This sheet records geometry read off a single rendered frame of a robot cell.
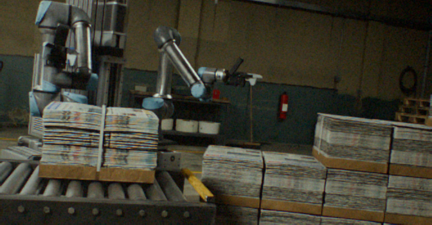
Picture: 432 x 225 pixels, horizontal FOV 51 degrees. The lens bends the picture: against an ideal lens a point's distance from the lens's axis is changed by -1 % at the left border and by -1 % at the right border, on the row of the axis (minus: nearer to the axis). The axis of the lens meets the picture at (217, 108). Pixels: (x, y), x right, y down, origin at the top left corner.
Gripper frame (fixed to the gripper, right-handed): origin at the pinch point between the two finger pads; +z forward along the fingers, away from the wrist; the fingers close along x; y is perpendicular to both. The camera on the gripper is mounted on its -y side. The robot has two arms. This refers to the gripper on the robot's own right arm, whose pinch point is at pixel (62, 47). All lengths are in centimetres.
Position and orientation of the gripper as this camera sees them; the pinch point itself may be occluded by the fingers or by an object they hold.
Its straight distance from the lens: 170.7
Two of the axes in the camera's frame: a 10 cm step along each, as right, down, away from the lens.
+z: 4.0, 1.0, -9.1
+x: -8.9, -2.1, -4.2
